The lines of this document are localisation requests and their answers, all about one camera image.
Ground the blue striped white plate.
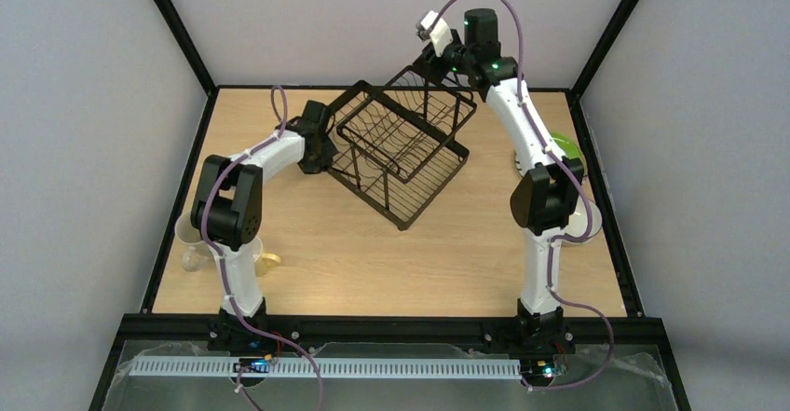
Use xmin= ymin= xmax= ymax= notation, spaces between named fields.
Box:
xmin=513 ymin=152 xmax=524 ymax=173

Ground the white slotted cable duct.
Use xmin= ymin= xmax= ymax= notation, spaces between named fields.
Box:
xmin=128 ymin=355 xmax=521 ymax=380

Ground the cream ceramic mug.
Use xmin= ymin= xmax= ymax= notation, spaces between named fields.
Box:
xmin=174 ymin=212 xmax=214 ymax=272

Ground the right controller board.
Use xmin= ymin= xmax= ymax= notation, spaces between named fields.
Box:
xmin=520 ymin=356 xmax=567 ymax=378

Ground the left controller board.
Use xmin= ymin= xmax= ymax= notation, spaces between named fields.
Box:
xmin=233 ymin=357 xmax=274 ymax=375

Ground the green plate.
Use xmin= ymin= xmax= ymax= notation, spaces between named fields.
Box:
xmin=550 ymin=131 xmax=585 ymax=162

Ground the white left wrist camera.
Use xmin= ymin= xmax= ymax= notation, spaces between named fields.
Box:
xmin=279 ymin=116 xmax=306 ymax=136

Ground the white bowl dark rim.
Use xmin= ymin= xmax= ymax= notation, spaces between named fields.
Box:
xmin=561 ymin=199 xmax=603 ymax=246

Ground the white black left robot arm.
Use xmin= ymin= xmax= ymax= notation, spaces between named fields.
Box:
xmin=189 ymin=101 xmax=338 ymax=320

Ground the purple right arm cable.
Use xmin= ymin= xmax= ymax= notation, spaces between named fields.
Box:
xmin=431 ymin=0 xmax=616 ymax=392

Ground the yellow handled mug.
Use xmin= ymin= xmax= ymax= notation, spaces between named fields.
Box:
xmin=251 ymin=237 xmax=281 ymax=278

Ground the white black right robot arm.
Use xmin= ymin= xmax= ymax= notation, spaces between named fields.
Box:
xmin=416 ymin=8 xmax=584 ymax=332

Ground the black aluminium frame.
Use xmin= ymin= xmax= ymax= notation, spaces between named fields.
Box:
xmin=89 ymin=0 xmax=690 ymax=410

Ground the black wire dish rack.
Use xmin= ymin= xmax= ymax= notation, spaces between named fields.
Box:
xmin=328 ymin=66 xmax=477 ymax=230

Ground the controller board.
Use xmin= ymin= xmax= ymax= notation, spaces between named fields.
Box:
xmin=233 ymin=357 xmax=274 ymax=375
xmin=520 ymin=356 xmax=567 ymax=378

